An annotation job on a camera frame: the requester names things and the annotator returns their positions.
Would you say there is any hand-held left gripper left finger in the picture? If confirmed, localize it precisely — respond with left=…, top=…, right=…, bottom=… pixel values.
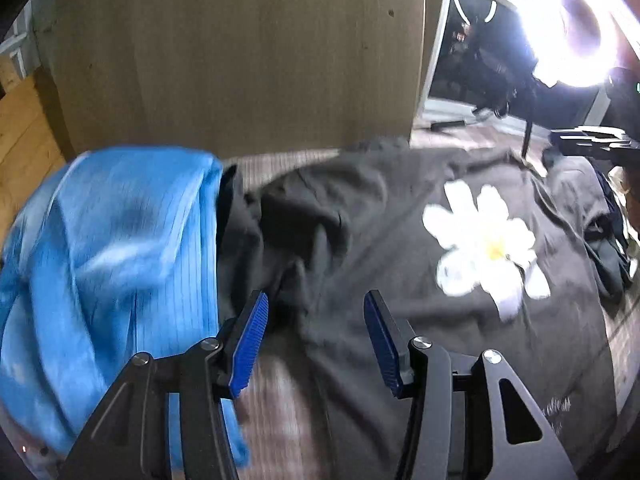
left=59, top=290, right=270, bottom=480

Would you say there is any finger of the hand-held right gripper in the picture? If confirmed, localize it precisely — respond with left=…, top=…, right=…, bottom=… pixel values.
left=549, top=127, right=640, bottom=160

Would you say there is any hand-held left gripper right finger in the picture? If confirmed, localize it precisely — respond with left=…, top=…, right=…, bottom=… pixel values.
left=363, top=290, right=578, bottom=480

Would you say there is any grey flower print t-shirt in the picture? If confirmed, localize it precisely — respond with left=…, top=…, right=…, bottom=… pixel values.
left=215, top=137, right=631, bottom=480

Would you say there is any black tripod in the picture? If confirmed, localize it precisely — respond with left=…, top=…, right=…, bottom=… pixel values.
left=472, top=50, right=541, bottom=158

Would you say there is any navy garment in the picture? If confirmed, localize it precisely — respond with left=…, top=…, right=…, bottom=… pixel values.
left=595, top=170, right=633, bottom=241

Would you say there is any dark green garment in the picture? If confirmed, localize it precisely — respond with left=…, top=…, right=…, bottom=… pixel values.
left=585, top=230, right=633, bottom=303

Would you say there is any blue striped garment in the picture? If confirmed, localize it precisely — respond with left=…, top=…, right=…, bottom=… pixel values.
left=0, top=145, right=251, bottom=471

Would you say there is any wooden headboard panel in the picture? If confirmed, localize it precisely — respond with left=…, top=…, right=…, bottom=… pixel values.
left=32, top=0, right=451, bottom=163

